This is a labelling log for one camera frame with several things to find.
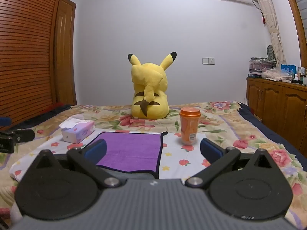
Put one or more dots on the blue carton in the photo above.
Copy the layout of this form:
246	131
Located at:
287	70

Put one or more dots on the white wall socket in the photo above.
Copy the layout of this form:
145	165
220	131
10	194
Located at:
208	60

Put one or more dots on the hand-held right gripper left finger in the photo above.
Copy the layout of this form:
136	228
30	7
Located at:
97	149

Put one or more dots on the clear bag of cloth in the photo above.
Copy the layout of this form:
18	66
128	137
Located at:
275	74

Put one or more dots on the white floral cloth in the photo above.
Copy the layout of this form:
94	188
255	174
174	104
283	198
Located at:
175	153

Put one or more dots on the stack of folded fabrics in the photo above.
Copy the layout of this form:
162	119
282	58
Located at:
260	64

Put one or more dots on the dark mesh backrest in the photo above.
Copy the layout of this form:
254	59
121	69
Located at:
270	52

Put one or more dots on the beige patterned curtain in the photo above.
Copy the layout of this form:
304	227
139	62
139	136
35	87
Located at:
271	24

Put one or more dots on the wooden door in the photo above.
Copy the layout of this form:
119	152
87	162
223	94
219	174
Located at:
65	52

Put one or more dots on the dark cloth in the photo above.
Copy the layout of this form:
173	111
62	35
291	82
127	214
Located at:
51	111

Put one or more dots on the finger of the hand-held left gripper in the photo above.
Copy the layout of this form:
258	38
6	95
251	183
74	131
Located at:
19	137
4	121

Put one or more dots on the purple and white tissue box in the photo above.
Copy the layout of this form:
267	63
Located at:
76	131

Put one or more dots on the wooden cabinet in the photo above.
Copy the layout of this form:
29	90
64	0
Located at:
278	105

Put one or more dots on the dark flat box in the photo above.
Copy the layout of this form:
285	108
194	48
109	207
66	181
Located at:
254	75

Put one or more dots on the purple towel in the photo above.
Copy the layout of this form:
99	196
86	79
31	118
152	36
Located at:
134	148

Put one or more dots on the dark blue bedsheet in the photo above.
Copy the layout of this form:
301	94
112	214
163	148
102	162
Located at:
275	129

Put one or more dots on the wooden slatted wardrobe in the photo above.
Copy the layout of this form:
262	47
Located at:
24	48

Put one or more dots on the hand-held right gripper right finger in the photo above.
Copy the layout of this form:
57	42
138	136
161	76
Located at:
211	150

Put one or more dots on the orange plastic bottle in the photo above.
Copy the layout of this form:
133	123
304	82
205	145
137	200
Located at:
189	127

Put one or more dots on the small white bottle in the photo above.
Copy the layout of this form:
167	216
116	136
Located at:
296	77

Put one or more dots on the yellow plush toy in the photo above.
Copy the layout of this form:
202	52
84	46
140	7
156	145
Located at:
150	93

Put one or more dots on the wooden window frame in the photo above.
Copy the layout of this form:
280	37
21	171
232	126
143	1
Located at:
296	21

